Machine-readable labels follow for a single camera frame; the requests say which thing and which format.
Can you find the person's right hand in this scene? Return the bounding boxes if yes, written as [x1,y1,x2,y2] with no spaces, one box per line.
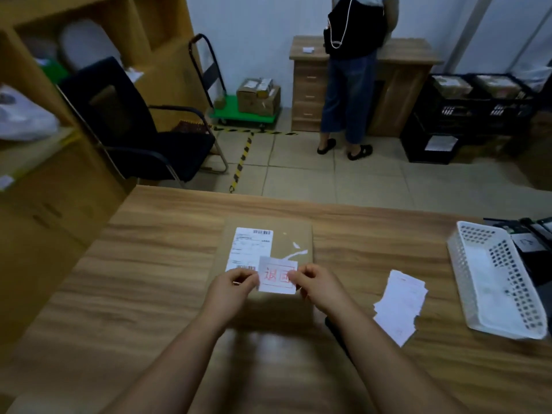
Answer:
[287,263,355,319]

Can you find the person's left hand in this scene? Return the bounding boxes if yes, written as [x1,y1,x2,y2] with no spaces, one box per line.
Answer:
[200,267,261,329]

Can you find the black handheld scanner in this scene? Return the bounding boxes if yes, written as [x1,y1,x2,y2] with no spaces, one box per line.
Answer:
[324,316,354,359]

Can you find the red stamped white sticker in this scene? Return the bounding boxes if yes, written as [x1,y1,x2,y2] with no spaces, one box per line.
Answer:
[258,255,300,296]

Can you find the large plain cardboard box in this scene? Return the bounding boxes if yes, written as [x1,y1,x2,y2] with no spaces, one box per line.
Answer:
[206,217,315,308]

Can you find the stack of white stickers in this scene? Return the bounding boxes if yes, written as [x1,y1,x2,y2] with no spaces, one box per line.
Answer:
[373,269,429,348]

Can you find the person's left forearm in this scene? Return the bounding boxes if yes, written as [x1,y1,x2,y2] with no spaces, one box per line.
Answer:
[101,310,229,414]

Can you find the person's right forearm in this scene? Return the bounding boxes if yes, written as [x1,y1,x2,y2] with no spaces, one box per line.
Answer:
[329,304,466,414]

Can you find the stack of large cardboard boxes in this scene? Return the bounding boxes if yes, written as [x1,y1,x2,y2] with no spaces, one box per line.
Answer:
[0,0,209,368]

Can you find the medium taped cardboard box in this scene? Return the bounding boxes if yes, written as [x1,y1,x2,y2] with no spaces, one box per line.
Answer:
[237,85,282,118]

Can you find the labelled flat cardboard box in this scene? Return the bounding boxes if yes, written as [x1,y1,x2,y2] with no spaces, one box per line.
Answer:
[474,75,522,99]

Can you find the white perforated plastic tray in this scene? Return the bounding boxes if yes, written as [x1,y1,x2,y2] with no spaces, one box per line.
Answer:
[446,221,549,341]

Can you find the black plastic crates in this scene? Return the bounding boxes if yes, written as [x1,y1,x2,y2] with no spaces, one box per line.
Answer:
[401,115,461,165]

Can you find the pile of translucent backing papers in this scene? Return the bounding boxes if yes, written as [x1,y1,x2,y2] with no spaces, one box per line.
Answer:
[470,247,525,332]

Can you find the green platform trolley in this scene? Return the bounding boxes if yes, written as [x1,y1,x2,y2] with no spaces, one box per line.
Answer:
[188,33,282,131]

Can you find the wooden drawer desk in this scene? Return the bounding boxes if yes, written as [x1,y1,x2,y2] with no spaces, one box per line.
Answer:
[289,35,444,138]

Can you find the black scanners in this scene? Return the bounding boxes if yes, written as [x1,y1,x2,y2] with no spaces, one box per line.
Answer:
[508,230,552,256]

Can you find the black office chair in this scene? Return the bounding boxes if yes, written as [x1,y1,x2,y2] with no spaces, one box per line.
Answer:
[56,56,230,187]

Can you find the black flat device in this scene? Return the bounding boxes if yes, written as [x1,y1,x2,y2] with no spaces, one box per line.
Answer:
[519,217,552,233]

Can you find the flat brown parcel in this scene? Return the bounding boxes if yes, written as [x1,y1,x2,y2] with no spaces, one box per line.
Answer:
[0,126,82,191]

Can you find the knotted white plastic bag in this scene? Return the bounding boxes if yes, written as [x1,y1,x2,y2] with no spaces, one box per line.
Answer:
[0,85,60,143]

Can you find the small green packet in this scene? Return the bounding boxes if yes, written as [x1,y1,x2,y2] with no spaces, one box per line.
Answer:
[36,59,70,86]

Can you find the grey soft parcel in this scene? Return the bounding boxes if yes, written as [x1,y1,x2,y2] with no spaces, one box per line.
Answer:
[59,19,125,72]

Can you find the white standing air conditioner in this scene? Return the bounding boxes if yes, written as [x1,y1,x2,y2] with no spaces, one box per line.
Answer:
[453,0,552,77]

